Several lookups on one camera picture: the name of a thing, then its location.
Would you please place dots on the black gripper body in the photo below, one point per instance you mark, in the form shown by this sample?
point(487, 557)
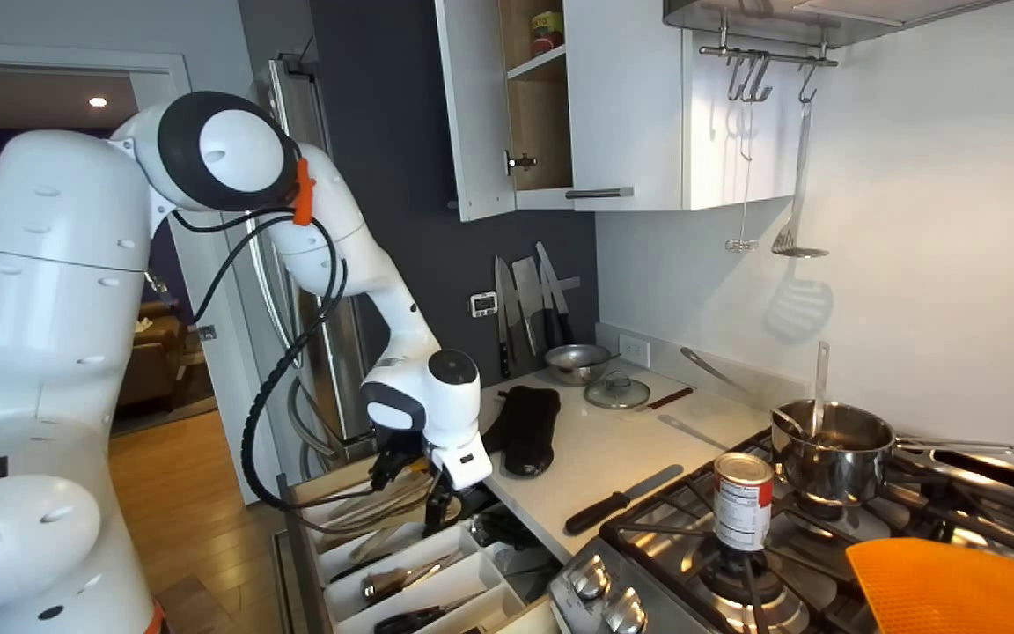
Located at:
point(401, 463)

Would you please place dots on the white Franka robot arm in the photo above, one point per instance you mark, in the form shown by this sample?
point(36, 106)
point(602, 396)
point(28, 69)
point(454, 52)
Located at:
point(51, 292)

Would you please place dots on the wooden kitchen drawer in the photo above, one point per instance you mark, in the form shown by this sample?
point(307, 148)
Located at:
point(333, 478)

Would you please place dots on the small steel bowl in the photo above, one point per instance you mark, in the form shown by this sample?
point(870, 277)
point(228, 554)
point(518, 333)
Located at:
point(573, 358)

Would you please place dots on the glass pot lid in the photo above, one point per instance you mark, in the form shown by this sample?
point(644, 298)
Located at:
point(616, 392)

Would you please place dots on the steel stove knob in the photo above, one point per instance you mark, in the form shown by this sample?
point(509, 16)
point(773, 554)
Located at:
point(593, 598)
point(627, 615)

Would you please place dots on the stainless gas stove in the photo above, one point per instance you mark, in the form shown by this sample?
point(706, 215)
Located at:
point(671, 550)

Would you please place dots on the stainless steel refrigerator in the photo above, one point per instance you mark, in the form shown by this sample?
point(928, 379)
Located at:
point(295, 116)

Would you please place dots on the hanging white slotted turner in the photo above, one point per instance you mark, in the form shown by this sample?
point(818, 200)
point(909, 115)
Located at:
point(795, 311)

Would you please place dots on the steel spoon in pot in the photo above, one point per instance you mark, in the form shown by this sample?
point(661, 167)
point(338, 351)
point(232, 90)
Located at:
point(821, 387)

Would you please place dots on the steel saucepan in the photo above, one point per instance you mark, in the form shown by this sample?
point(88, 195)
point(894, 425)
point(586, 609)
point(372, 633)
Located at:
point(836, 471)

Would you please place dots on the green red cabinet item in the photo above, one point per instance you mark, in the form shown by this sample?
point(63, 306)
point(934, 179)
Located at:
point(548, 31)

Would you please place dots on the round ceiling light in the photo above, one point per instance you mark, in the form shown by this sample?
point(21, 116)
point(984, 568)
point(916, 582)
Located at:
point(96, 102)

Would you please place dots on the steel hanging hook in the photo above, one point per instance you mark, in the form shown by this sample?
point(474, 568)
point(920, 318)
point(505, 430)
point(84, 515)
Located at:
point(812, 80)
point(735, 80)
point(762, 80)

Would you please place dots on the steel range hood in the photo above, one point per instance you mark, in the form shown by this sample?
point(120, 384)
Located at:
point(812, 18)

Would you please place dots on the wall mounted kitchen knife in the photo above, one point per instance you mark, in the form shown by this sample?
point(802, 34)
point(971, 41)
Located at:
point(501, 318)
point(551, 285)
point(525, 301)

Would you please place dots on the wall outlet on dark wall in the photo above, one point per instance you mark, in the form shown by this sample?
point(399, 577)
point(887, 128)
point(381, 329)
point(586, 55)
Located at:
point(484, 304)

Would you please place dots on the white wall outlet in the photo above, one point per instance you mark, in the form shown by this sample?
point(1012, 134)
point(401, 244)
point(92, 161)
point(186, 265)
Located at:
point(634, 351)

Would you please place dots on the white wall cabinet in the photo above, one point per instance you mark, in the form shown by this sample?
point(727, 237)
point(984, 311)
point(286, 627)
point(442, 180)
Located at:
point(624, 106)

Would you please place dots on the white door frame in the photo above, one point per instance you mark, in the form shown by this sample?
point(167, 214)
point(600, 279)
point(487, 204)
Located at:
point(173, 81)

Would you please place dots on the steel hook rail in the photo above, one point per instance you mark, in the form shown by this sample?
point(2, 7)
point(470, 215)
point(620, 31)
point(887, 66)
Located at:
point(766, 55)

